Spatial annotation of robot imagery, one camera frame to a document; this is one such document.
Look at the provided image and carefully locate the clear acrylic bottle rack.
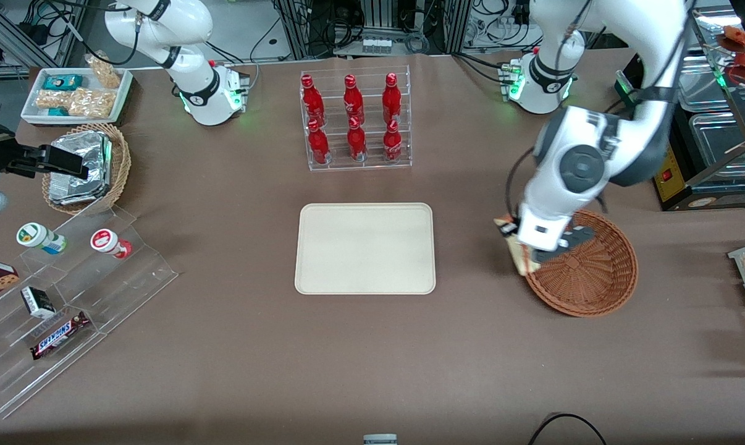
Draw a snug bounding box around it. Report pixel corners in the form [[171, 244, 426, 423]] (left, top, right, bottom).
[[299, 64, 413, 172]]

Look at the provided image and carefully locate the black looped cable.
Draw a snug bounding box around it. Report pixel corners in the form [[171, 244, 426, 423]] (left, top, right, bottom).
[[527, 413, 608, 445]]

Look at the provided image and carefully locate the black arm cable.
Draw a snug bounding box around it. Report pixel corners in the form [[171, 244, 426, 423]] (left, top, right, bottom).
[[504, 145, 537, 220]]

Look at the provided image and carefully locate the teal snack box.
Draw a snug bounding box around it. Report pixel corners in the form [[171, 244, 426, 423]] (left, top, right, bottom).
[[42, 74, 84, 91]]

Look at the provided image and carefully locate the black equipment box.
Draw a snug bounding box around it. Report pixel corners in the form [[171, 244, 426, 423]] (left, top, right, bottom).
[[360, 0, 438, 38]]

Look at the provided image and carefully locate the green capped white bottle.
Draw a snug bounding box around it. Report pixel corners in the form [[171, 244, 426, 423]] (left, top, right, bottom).
[[16, 222, 67, 255]]

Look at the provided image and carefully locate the clear acrylic stepped display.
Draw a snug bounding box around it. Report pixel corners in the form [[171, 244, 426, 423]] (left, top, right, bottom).
[[0, 204, 180, 421]]

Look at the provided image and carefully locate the steel food pan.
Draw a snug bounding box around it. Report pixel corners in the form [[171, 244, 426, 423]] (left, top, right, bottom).
[[678, 53, 730, 113], [688, 112, 745, 181]]

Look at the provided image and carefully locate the white power strip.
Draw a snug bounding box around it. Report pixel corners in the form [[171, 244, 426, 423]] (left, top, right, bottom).
[[471, 15, 529, 47]]

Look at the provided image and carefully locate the triangle sandwich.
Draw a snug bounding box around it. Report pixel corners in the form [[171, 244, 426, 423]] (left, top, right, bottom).
[[494, 215, 541, 277]]

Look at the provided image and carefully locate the cream plastic tray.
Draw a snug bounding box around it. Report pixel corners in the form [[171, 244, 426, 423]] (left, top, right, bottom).
[[294, 202, 437, 295]]

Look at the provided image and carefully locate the black glass food warmer cabinet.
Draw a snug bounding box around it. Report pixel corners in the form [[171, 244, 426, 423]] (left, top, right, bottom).
[[613, 0, 745, 213]]

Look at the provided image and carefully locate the white rectangular snack tray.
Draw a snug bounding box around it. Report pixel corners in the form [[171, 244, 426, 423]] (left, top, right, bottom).
[[20, 67, 134, 126]]

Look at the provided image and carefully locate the slanted aluminium frame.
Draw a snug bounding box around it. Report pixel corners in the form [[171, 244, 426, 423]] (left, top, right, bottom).
[[0, 9, 61, 69]]

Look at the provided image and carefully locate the round brown wicker basket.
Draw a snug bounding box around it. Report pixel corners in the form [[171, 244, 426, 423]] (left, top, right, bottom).
[[521, 209, 639, 318]]

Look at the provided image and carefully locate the aluminium frame post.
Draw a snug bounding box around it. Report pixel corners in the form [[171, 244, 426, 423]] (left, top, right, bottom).
[[277, 0, 314, 61], [445, 0, 473, 55]]

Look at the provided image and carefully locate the red cola bottle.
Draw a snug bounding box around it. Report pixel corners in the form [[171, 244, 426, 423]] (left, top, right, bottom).
[[301, 74, 325, 127], [343, 74, 364, 124], [382, 72, 403, 124], [347, 116, 368, 163], [307, 119, 330, 165], [382, 119, 403, 163]]

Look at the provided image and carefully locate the red capped white bottle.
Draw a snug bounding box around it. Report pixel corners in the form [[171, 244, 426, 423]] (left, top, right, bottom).
[[90, 228, 133, 260]]

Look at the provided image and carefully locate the oval light wicker basket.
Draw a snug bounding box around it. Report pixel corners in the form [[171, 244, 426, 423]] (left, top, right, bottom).
[[41, 122, 132, 216]]

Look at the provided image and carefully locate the small black white box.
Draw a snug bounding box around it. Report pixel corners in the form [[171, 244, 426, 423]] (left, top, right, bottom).
[[20, 286, 57, 320]]

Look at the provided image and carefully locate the brown Snickers bar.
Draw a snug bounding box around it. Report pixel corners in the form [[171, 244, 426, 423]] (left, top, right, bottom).
[[30, 311, 91, 361]]

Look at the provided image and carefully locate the silver foil wrapped pack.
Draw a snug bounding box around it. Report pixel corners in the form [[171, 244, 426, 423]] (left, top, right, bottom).
[[50, 131, 114, 180], [48, 172, 106, 206]]

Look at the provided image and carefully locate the large clear bag of nuts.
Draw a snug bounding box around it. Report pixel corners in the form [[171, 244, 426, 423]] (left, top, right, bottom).
[[69, 88, 117, 119]]

